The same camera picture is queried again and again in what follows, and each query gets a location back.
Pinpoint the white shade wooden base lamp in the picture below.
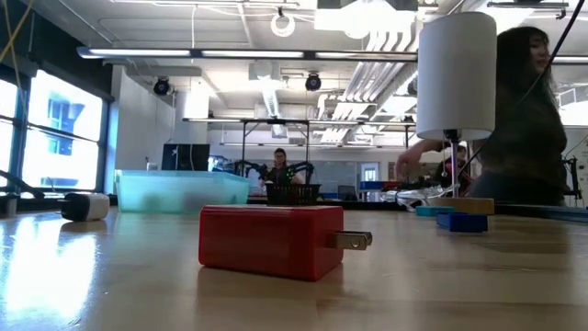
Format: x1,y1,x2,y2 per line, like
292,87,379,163
415,12,498,216

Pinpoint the black computer monitor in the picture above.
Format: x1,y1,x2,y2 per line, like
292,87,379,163
161,143,211,172

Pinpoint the teal flat rectangular device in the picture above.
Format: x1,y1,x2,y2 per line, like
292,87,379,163
415,205,457,218

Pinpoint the blue digital device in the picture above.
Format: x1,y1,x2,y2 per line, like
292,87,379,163
435,211,490,234

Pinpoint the large window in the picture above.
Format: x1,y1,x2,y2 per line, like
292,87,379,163
0,68,113,197

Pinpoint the long ceiling light strip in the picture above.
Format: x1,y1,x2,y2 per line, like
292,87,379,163
75,44,420,63

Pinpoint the teal translucent plastic bin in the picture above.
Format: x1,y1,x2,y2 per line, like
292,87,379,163
114,168,253,213

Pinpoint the white coiled ceiling ring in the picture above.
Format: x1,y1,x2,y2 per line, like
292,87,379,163
269,12,297,39

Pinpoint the white and black wall charger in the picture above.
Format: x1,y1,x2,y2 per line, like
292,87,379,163
60,192,111,223

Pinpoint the black hanging cable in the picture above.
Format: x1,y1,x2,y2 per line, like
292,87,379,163
457,0,578,180

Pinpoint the person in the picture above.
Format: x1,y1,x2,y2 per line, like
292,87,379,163
262,146,304,186
394,26,570,207

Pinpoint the small black mesh basket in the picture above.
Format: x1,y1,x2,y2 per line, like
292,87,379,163
265,182,322,207

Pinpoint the black background rig frame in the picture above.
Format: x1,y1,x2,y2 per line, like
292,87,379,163
182,117,418,186

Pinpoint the large red wall charger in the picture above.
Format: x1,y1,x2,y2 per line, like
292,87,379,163
198,204,374,282

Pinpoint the black aluminium rail frame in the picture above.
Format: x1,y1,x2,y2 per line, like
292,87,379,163
0,169,588,224

